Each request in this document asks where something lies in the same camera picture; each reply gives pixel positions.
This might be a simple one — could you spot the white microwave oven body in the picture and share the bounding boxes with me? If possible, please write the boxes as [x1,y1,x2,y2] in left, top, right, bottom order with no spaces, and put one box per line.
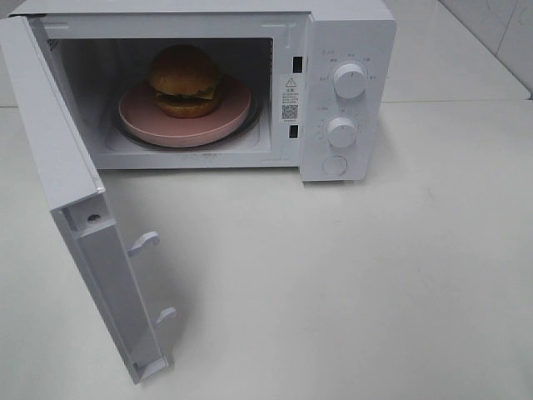
[1,1,396,183]

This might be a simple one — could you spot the pink round plate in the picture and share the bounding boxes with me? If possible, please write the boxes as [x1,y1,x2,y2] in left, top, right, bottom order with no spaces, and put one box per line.
[119,76,252,148]

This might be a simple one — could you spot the glass microwave turntable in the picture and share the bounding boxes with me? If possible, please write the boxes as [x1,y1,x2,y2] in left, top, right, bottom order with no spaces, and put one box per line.
[104,98,263,153]

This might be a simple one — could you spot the white microwave door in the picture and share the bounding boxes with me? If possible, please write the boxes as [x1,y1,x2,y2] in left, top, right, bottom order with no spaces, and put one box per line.
[1,16,169,383]

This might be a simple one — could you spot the round white door button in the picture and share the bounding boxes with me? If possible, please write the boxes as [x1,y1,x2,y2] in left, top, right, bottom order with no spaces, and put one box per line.
[322,156,347,176]

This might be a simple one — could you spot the white dial knob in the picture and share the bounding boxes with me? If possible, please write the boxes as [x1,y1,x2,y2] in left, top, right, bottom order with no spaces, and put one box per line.
[332,61,367,99]
[326,117,357,148]

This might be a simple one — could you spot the upper white dial knob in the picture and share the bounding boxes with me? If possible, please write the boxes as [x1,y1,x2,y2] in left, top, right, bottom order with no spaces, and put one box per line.
[332,61,367,99]

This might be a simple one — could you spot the burger with cheese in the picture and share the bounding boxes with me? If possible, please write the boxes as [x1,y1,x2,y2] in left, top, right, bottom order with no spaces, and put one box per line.
[148,45,222,118]

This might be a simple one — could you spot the lower white dial knob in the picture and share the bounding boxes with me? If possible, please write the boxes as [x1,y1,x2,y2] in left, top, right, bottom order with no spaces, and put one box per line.
[326,117,357,148]

